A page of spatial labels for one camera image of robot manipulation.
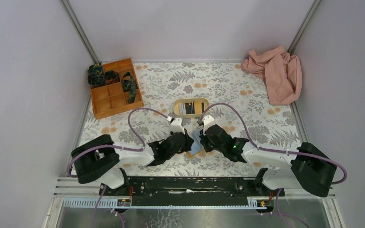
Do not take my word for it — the dark rolled strap in tray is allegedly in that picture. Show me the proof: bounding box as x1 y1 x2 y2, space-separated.
104 70 121 85

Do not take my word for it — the dark camouflage rolled strap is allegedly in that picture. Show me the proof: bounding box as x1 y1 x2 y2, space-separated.
87 64 106 88

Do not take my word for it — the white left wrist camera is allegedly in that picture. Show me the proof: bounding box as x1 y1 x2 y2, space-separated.
167 116 185 134

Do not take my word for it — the white card in tray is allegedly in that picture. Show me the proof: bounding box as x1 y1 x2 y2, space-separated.
179 103 186 115

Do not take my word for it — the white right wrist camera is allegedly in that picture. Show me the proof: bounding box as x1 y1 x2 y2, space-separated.
197 115 216 135

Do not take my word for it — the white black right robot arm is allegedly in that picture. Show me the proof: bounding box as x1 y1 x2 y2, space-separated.
199 124 337 197

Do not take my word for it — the dark camouflage strap in tray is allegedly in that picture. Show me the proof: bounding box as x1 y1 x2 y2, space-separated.
121 72 138 105

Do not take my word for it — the orange compartment organizer tray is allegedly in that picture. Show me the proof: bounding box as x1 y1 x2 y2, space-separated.
90 58 144 119

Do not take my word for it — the yellow leather card holder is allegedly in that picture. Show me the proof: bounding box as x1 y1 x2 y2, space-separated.
187 129 203 157

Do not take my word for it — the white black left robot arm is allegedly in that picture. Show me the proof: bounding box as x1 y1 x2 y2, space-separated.
67 133 194 189

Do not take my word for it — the pink crumpled cloth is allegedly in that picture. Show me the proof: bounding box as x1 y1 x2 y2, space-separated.
240 46 302 105

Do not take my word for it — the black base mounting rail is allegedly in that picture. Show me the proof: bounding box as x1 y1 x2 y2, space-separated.
99 176 285 206

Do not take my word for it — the floral patterned table mat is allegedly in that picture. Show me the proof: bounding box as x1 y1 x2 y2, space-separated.
70 62 311 178

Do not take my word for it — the orange card with black stripe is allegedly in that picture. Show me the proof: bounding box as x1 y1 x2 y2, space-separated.
193 101 205 114

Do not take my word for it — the beige oval plastic tray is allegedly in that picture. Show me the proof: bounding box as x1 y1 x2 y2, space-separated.
173 97 210 118

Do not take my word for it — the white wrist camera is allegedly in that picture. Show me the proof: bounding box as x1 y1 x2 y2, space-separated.
167 116 185 134
197 115 216 135

